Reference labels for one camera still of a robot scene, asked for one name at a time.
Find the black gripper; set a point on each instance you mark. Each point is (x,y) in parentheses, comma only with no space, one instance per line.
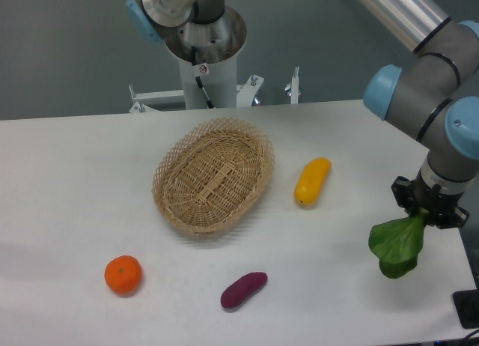
(442,209)

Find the green leafy vegetable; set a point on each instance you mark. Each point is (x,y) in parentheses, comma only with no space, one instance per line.
(397,244)

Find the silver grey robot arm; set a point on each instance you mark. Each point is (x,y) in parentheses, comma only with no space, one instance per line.
(417,101)

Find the black device at table corner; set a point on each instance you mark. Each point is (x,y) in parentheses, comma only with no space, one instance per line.
(466,305)

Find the yellow squash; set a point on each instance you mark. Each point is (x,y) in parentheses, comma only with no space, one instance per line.
(311,181)

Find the purple sweet potato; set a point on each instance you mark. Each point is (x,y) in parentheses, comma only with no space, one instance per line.
(239,291)

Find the oval wicker basket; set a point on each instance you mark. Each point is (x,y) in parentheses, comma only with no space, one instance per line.
(213,176)

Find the orange mandarin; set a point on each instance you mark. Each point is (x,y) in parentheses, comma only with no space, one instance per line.
(123,275)

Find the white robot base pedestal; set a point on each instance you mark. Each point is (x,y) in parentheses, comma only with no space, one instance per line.
(207,58)

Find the white metal mounting frame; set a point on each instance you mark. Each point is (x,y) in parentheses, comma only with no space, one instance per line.
(247,95)

